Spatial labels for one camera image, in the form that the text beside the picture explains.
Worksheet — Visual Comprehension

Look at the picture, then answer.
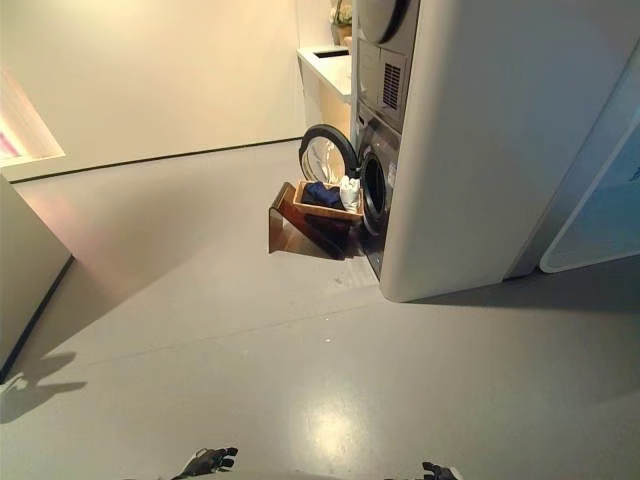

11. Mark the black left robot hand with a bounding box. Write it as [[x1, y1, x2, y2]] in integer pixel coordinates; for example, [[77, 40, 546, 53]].
[[174, 446, 240, 480]]

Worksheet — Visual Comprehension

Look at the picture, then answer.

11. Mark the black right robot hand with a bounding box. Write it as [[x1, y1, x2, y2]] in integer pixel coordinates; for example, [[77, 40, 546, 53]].
[[422, 461, 464, 480]]

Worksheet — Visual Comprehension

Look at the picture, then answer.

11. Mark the grey front-load washing machine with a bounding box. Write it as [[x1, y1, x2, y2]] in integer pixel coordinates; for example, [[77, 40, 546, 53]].
[[351, 102, 403, 281]]

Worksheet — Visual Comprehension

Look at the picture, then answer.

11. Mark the round washing machine door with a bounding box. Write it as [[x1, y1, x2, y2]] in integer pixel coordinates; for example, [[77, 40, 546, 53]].
[[299, 124, 359, 187]]

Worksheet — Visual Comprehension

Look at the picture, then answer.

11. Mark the wooden laundry basket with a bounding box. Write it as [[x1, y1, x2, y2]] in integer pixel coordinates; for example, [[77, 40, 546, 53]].
[[292, 180, 365, 223]]

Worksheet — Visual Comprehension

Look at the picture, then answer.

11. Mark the white garment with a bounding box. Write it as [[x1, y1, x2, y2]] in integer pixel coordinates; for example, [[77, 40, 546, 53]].
[[339, 175, 362, 213]]

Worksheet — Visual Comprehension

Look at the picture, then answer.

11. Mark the dark blue garment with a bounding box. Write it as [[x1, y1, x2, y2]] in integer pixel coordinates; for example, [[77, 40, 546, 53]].
[[300, 182, 346, 211]]

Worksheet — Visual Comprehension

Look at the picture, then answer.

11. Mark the white appliance cabinet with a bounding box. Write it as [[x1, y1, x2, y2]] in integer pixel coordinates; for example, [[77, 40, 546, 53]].
[[380, 0, 640, 304]]

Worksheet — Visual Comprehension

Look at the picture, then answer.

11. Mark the white counter with sink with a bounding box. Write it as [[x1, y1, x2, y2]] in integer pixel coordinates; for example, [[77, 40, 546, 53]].
[[296, 45, 353, 142]]

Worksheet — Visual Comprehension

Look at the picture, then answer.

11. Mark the grey stacked dryer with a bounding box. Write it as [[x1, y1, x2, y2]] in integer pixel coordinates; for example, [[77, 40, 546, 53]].
[[351, 0, 412, 135]]

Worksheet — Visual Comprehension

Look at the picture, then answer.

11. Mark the white flower bouquet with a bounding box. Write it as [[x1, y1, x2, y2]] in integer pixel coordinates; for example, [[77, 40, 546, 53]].
[[329, 0, 354, 42]]

